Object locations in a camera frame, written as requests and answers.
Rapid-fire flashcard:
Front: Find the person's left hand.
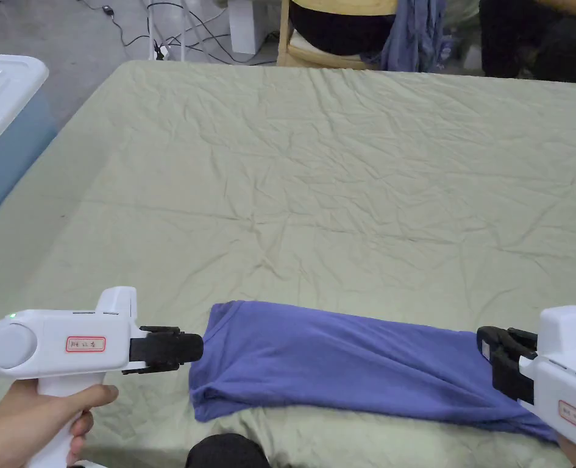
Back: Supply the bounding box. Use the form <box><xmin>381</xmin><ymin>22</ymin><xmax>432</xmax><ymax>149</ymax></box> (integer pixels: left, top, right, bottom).
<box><xmin>0</xmin><ymin>379</ymin><xmax>119</xmax><ymax>468</ymax></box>

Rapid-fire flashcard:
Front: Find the blue shirt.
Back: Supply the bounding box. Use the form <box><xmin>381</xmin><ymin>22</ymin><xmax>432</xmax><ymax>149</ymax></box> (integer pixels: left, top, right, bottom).
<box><xmin>189</xmin><ymin>300</ymin><xmax>559</xmax><ymax>444</ymax></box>

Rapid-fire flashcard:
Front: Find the white metal stand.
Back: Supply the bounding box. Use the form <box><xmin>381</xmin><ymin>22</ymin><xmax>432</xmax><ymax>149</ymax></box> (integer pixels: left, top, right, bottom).
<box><xmin>148</xmin><ymin>0</ymin><xmax>188</xmax><ymax>60</ymax></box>

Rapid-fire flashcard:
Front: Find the blue storage box white lid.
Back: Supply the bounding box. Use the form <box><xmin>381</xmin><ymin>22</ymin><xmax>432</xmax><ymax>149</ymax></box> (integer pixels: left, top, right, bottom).
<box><xmin>0</xmin><ymin>55</ymin><xmax>59</xmax><ymax>235</ymax></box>

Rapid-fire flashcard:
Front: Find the wooden chair with black cushion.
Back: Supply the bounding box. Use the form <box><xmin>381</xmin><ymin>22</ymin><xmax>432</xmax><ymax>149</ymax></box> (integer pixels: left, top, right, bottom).
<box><xmin>277</xmin><ymin>0</ymin><xmax>400</xmax><ymax>69</ymax></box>

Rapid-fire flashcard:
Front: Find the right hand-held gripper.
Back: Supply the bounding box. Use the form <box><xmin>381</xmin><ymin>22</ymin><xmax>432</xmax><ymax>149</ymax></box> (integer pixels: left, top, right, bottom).
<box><xmin>477</xmin><ymin>305</ymin><xmax>576</xmax><ymax>447</ymax></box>

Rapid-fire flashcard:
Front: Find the grey-blue hanging cloth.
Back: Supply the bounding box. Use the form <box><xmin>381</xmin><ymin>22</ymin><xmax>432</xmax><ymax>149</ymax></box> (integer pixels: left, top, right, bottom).
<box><xmin>363</xmin><ymin>0</ymin><xmax>457</xmax><ymax>73</ymax></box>

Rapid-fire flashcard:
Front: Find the bed with pale green sheet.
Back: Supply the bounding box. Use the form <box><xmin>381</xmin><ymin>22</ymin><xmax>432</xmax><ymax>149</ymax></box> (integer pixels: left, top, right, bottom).
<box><xmin>0</xmin><ymin>59</ymin><xmax>576</xmax><ymax>468</ymax></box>

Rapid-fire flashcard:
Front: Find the black cable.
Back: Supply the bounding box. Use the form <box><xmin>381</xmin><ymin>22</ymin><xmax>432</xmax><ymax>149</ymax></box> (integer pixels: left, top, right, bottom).
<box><xmin>80</xmin><ymin>0</ymin><xmax>152</xmax><ymax>49</ymax></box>

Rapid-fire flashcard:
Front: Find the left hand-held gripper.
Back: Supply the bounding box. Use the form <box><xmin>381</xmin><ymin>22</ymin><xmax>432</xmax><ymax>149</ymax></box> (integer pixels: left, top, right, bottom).
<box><xmin>0</xmin><ymin>286</ymin><xmax>204</xmax><ymax>468</ymax></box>

